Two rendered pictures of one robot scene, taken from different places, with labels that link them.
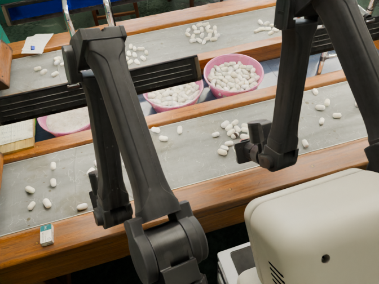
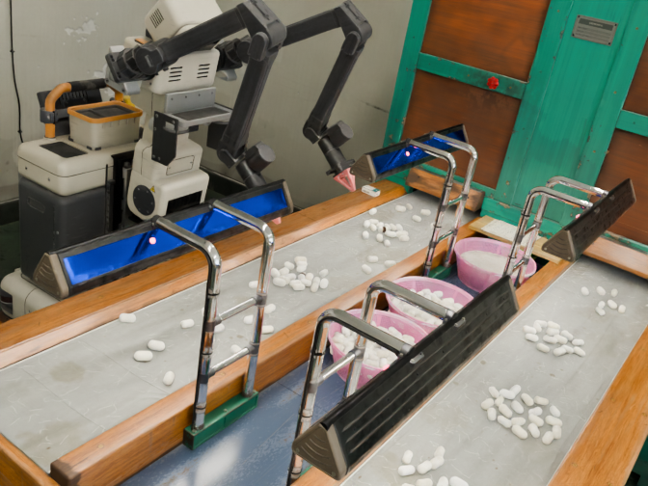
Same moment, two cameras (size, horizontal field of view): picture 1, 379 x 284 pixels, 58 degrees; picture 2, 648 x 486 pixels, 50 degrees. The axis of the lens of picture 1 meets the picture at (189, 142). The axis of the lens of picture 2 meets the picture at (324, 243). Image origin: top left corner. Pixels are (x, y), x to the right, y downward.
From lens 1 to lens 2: 2.50 m
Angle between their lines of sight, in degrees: 94
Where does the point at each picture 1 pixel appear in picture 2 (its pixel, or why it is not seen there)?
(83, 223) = (356, 200)
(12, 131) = (504, 229)
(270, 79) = (329, 402)
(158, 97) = (435, 296)
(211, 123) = (341, 285)
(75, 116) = (486, 263)
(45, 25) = not seen: outside the picture
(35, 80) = (591, 284)
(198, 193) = (290, 226)
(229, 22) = (518, 467)
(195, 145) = (335, 264)
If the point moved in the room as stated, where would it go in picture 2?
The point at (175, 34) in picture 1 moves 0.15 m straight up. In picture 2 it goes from (561, 400) to (581, 348)
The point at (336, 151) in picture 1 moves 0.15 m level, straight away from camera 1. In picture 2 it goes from (172, 276) to (166, 307)
